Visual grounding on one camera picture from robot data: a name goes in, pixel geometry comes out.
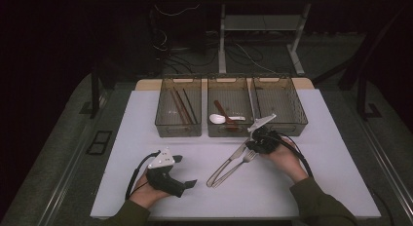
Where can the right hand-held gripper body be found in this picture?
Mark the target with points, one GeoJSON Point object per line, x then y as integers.
{"type": "Point", "coordinates": [271, 141]}

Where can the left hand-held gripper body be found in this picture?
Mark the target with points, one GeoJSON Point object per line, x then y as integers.
{"type": "Point", "coordinates": [162, 180]}

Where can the reddish brown wooden spoon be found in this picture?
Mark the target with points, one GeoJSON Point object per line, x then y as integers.
{"type": "Point", "coordinates": [224, 113]}

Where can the white ceramic spoon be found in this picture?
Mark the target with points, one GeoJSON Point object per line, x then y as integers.
{"type": "Point", "coordinates": [217, 119]}

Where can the translucent grey plastic bin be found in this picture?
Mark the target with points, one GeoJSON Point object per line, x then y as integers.
{"type": "Point", "coordinates": [282, 99]}
{"type": "Point", "coordinates": [165, 115]}
{"type": "Point", "coordinates": [233, 93]}

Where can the black chopstick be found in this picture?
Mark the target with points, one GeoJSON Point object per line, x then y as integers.
{"type": "Point", "coordinates": [188, 105]}

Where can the person's left hand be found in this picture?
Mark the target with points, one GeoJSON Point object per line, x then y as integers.
{"type": "Point", "coordinates": [144, 195]}

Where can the person's right hand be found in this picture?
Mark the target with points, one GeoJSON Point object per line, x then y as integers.
{"type": "Point", "coordinates": [289, 162]}

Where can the dark angled stand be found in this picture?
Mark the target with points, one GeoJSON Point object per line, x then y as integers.
{"type": "Point", "coordinates": [352, 76]}

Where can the white metal desk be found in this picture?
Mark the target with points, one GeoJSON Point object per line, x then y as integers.
{"type": "Point", "coordinates": [222, 41]}

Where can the metal floor rail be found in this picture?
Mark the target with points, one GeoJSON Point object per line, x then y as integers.
{"type": "Point", "coordinates": [65, 180]}
{"type": "Point", "coordinates": [391, 174]}

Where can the black stand post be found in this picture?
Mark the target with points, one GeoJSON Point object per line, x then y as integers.
{"type": "Point", "coordinates": [95, 96]}
{"type": "Point", "coordinates": [361, 99]}

